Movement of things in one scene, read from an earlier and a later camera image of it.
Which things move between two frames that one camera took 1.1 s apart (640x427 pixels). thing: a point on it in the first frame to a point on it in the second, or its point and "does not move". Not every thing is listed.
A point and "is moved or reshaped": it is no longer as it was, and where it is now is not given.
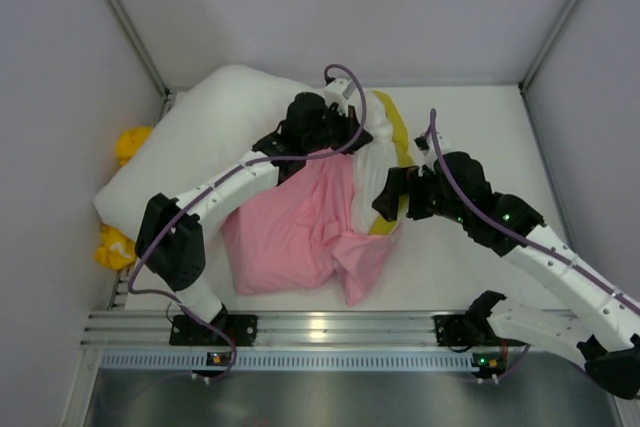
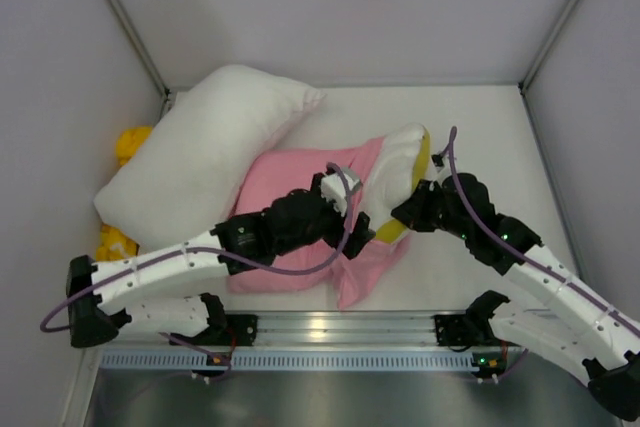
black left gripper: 345,120 to 345,226
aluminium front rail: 350,330 does not move
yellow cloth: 114,249 does not move
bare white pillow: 215,126 does not move
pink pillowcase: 304,233 is moved or reshaped
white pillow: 371,162 is moved or reshaped
